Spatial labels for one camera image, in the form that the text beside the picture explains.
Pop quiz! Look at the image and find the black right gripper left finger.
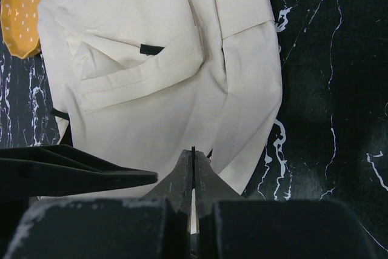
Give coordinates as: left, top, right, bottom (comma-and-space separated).
1, 150, 192, 258

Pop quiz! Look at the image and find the cream canvas student bag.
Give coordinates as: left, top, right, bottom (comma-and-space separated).
38, 0, 283, 193

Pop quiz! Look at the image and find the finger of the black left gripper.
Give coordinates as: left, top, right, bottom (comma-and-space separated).
1, 145, 158, 201

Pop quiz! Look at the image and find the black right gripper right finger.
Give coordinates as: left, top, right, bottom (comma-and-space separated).
192, 150, 376, 258

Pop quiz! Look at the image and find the orange dotted plate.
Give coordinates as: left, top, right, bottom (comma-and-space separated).
1, 0, 41, 59

